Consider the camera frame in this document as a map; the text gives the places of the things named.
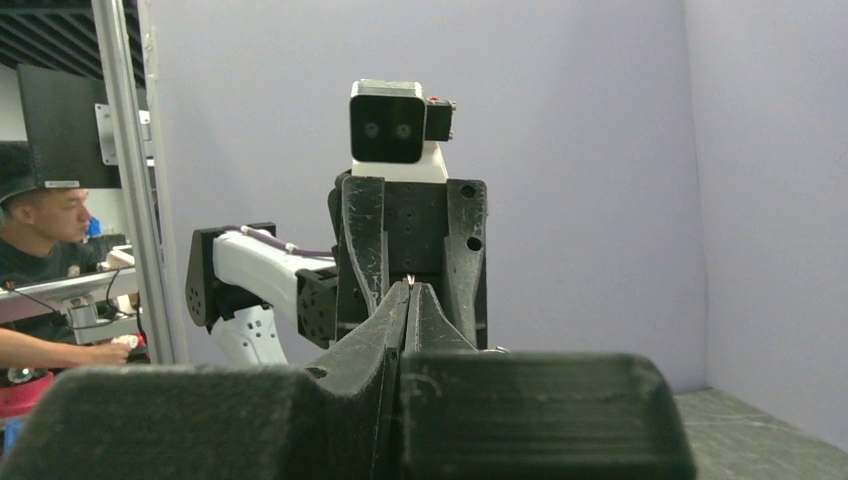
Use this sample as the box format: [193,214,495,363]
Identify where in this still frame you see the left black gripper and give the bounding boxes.
[328,172,488,349]

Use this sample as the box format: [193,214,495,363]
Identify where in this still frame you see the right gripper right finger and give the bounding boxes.
[402,283,697,479]

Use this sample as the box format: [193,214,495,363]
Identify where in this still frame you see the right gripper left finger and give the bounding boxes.
[1,282,410,479]

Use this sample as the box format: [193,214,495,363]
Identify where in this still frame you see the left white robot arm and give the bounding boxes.
[185,171,488,364]

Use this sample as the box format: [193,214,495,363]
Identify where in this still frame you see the person in black shirt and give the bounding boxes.
[0,140,134,439]

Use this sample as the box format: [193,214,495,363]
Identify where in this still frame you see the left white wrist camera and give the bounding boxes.
[348,79,457,184]

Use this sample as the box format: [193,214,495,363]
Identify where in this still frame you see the grey metal bench rail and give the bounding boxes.
[1,268,139,324]

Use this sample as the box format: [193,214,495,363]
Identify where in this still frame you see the aluminium frame post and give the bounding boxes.
[91,0,177,364]

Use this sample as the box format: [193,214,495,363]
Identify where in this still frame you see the black monitor on mount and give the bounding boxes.
[17,64,121,189]

